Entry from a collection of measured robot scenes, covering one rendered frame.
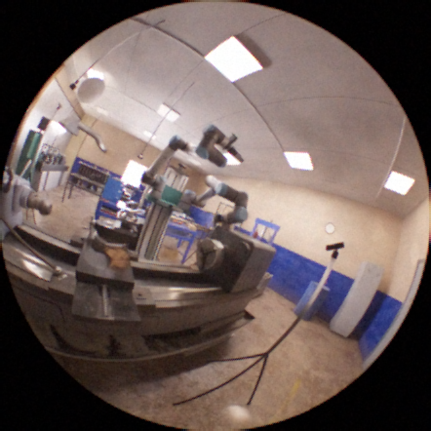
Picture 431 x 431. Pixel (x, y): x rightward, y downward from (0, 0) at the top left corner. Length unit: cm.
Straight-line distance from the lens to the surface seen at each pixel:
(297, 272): 431
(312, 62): 209
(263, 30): 206
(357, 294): 394
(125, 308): 70
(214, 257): 104
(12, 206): 98
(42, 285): 82
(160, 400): 144
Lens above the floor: 141
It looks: level
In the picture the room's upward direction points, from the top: 24 degrees clockwise
